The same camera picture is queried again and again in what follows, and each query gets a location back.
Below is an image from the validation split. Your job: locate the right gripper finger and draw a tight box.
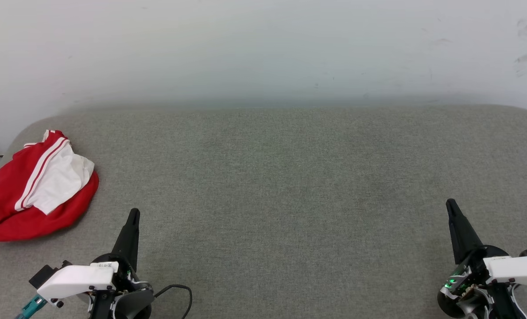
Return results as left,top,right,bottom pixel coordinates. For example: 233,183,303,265
445,198,485,265

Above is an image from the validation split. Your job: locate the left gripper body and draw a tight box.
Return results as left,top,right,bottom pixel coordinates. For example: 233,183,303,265
37,253,154,306

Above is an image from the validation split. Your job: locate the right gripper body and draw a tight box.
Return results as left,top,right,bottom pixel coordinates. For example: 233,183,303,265
438,246,527,298

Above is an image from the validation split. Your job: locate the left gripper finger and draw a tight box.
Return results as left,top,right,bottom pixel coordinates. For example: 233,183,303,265
111,208,141,272

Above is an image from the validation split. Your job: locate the red and white shirt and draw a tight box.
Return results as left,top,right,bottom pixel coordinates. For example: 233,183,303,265
0,129,100,242

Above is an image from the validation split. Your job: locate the teal cable connector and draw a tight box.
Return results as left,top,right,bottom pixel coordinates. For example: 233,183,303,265
15,295,48,319

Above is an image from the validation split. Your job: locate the thin black cable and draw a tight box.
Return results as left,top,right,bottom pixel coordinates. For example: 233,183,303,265
153,284,194,319

